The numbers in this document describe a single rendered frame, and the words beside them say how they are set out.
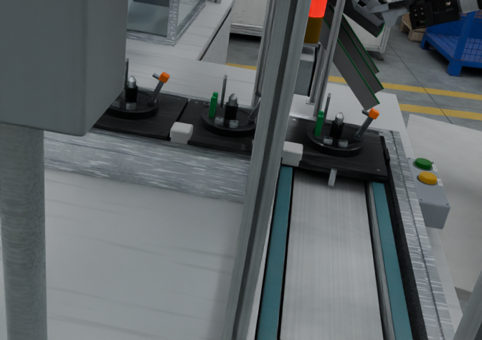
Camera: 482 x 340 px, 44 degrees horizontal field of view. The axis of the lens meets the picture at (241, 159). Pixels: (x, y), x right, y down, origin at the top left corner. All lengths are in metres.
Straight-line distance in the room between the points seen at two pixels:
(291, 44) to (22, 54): 0.31
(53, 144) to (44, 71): 1.10
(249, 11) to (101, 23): 5.14
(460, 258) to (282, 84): 0.88
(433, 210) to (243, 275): 0.72
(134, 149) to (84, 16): 1.06
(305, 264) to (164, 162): 0.41
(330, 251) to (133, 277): 0.37
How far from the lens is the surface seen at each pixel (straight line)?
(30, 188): 0.39
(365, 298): 1.07
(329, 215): 1.27
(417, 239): 1.20
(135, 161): 1.35
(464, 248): 1.41
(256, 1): 5.42
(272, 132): 0.60
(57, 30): 0.29
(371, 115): 1.42
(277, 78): 0.58
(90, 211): 1.28
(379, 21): 1.60
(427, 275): 1.11
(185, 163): 1.33
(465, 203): 1.60
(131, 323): 1.03
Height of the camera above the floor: 1.57
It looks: 28 degrees down
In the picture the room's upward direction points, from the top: 9 degrees clockwise
